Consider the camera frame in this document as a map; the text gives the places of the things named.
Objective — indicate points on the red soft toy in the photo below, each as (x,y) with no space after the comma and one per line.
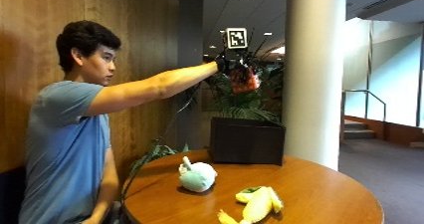
(243,79)

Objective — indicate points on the white marker cube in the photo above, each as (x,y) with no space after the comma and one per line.
(236,38)

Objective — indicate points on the green potted plant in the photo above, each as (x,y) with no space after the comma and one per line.
(245,101)

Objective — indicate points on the white round column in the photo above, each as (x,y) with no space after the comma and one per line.
(314,74)

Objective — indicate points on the dark woven basket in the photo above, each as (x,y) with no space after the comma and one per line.
(247,141)

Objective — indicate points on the metal stair handrail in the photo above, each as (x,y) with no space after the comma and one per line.
(368,99)

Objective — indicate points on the white and green plush toy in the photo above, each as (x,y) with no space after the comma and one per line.
(197,176)

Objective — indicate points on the yellow banana plush toy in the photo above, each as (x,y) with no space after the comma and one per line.
(258,204)

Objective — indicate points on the the person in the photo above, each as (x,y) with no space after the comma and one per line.
(67,134)

